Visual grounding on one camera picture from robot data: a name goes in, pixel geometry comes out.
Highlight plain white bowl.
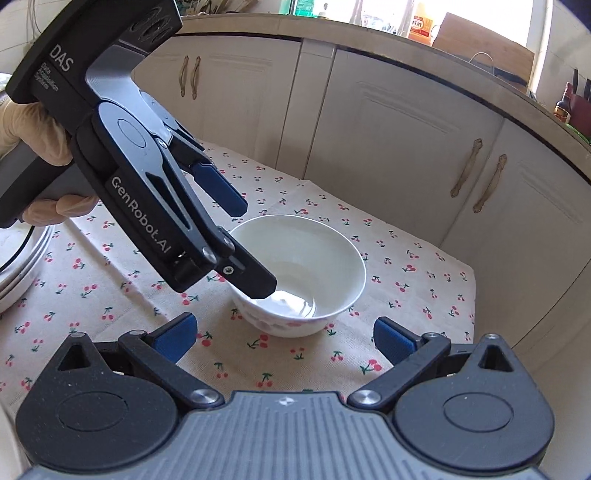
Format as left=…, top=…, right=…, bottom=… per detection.
left=230, top=214, right=367, bottom=338

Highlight large white fruit-pattern plate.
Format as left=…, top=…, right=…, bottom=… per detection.
left=0, top=223, right=54, bottom=313

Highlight white kitchen cabinets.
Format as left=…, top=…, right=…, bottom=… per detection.
left=133, top=36, right=590, bottom=479

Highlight left hand in latex glove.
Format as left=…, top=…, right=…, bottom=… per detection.
left=0, top=89, right=100, bottom=227

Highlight cherry pattern tablecloth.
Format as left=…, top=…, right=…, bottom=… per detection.
left=0, top=142, right=482, bottom=411

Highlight dark soy sauce bottle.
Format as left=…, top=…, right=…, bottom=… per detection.
left=554, top=82, right=573, bottom=124

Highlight wooden cutting board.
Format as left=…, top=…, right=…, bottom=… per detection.
left=433, top=13, right=535, bottom=93

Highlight red knife holder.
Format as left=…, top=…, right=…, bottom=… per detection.
left=570, top=68, right=590, bottom=136

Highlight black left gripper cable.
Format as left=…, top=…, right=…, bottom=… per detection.
left=0, top=221, right=38, bottom=273

